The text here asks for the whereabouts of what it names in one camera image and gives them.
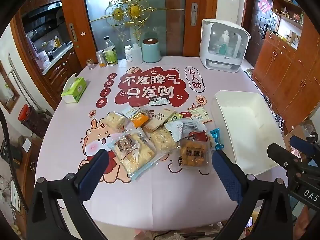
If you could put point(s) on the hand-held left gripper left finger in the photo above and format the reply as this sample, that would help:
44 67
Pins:
93 172

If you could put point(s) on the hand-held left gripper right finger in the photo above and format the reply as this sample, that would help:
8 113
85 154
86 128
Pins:
226 173

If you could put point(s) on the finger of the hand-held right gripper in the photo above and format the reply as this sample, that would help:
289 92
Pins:
303 145
282 155

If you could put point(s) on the white plastic bin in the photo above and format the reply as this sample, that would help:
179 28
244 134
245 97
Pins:
247 130

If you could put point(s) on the large clear pastry packet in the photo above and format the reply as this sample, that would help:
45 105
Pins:
131 152

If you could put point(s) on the red foil snack packet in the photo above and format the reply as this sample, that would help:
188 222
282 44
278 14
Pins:
197 137

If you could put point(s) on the orange snack packet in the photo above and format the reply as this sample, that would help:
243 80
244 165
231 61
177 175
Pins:
140 120

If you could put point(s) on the person's right forearm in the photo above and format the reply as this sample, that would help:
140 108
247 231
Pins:
310 223

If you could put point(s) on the clear packet of fried snacks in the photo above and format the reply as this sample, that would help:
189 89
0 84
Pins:
193 155

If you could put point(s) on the cardboard box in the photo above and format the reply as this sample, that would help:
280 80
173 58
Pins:
300 131

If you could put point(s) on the small blue snack packet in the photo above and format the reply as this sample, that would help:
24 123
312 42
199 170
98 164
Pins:
215 138

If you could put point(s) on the clear packet of pale puffs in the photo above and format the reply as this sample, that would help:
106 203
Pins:
115 120

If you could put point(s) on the crumpled white blue packet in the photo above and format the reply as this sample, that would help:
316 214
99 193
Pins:
186 127

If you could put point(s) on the white red barcode packet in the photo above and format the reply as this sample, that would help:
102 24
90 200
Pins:
198 113

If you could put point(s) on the small blue white packet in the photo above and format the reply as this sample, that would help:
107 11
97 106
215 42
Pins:
128 112

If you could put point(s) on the clear rice cracker packet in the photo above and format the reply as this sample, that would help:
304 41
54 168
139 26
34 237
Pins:
162 138

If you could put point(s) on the green snack packet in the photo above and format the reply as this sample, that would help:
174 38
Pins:
179 117

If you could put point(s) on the brown paper snack packet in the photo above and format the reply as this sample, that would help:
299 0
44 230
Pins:
157 119

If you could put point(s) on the green tissue box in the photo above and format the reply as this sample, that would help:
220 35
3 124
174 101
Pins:
73 88

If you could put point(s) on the red plastic item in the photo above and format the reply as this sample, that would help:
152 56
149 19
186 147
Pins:
25 111

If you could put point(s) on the black white snack packet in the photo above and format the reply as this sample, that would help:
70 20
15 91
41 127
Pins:
158 101

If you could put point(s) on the small glass jar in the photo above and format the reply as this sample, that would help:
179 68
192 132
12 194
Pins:
90 64

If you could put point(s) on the printed pink tablecloth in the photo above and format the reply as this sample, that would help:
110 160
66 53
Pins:
150 80

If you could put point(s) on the metal can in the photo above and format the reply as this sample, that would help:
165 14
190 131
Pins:
100 58

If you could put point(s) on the green label glass bottle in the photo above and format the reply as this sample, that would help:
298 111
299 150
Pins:
110 52

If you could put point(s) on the white pill bottle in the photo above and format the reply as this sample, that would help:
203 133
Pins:
128 53

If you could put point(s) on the white countertop sterilizer appliance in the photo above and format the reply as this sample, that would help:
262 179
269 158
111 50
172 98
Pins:
223 45

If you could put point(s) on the white plastic bottle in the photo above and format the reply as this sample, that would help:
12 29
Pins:
136 53

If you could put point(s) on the brown entrance door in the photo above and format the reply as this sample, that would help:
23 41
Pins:
260 20

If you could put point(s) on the mint canister with brown lid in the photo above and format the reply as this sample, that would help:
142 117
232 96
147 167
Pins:
151 51

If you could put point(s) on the glass door with gold ornament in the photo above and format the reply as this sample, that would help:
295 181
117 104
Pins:
132 12

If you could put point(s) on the wooden wall cabinet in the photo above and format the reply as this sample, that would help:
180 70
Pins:
287 62

